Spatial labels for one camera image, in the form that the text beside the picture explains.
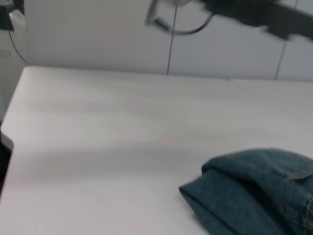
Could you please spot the blue denim shorts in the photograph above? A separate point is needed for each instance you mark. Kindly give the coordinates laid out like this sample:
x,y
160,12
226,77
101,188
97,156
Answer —
x,y
256,195

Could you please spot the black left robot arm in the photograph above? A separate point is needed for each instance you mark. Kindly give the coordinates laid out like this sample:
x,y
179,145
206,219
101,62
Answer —
x,y
256,12

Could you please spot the black object beside table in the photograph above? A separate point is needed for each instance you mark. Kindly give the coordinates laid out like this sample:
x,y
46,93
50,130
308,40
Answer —
x,y
5,161

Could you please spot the grey metal bracket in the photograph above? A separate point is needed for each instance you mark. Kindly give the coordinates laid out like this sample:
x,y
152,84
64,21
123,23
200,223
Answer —
x,y
156,19

